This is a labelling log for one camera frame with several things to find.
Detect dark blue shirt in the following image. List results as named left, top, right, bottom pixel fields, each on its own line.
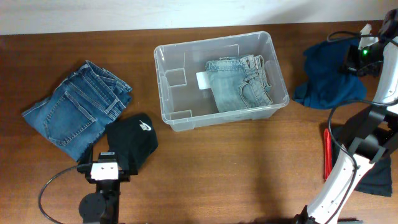
left=292, top=40, right=367, bottom=110

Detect light grey jeans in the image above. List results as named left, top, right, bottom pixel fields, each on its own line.
left=205, top=55, right=273, bottom=113

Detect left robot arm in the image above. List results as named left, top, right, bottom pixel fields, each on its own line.
left=77, top=152, right=131, bottom=224

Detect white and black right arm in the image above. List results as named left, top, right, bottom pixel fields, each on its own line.
left=294, top=9, right=397, bottom=223

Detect folded black Nike garment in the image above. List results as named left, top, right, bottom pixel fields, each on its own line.
left=105, top=113, right=159, bottom=175

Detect folded blue denim jeans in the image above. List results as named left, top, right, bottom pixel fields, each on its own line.
left=22, top=60, right=132, bottom=161

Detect black garment with red trim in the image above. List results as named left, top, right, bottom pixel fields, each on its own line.
left=323, top=128, right=392, bottom=197

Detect white label in bin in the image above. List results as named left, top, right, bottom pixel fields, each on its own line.
left=196, top=72, right=211, bottom=90

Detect clear plastic storage bin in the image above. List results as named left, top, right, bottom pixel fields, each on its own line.
left=154, top=31, right=290, bottom=131

